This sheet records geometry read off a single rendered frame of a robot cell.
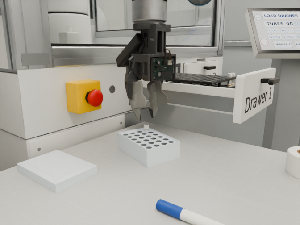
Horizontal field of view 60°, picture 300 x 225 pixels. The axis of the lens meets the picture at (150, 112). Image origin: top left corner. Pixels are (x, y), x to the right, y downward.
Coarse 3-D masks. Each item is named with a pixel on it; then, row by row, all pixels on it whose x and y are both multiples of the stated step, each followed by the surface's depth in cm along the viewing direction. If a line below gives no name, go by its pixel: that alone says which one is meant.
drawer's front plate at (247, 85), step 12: (252, 72) 64; (264, 72) 69; (240, 84) 57; (252, 84) 62; (264, 84) 71; (240, 96) 58; (252, 96) 64; (240, 108) 58; (252, 108) 65; (240, 120) 59
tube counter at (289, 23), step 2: (286, 22) 138; (288, 22) 138; (290, 22) 138; (292, 22) 138; (294, 22) 138; (296, 22) 138; (298, 22) 138; (286, 24) 138; (288, 24) 138; (290, 24) 138; (292, 24) 138; (294, 24) 138; (296, 24) 138; (298, 24) 138; (288, 26) 137; (290, 26) 137; (292, 26) 137; (294, 26) 137; (296, 26) 137; (298, 26) 137
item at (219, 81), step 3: (222, 78) 77; (225, 78) 77; (228, 78) 77; (231, 78) 77; (234, 78) 80; (210, 81) 70; (213, 81) 70; (216, 81) 70; (219, 81) 71; (222, 81) 72; (210, 84) 68
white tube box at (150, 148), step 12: (120, 132) 60; (132, 132) 61; (144, 132) 61; (156, 132) 61; (120, 144) 59; (132, 144) 54; (144, 144) 54; (156, 144) 54; (168, 144) 53; (132, 156) 55; (144, 156) 51; (156, 156) 52; (168, 156) 53
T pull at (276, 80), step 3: (264, 78) 67; (267, 78) 67; (270, 78) 67; (273, 78) 66; (276, 78) 66; (279, 78) 68; (261, 81) 67; (264, 81) 66; (267, 81) 66; (270, 81) 64; (273, 81) 63; (276, 81) 66; (270, 84) 64; (273, 84) 64
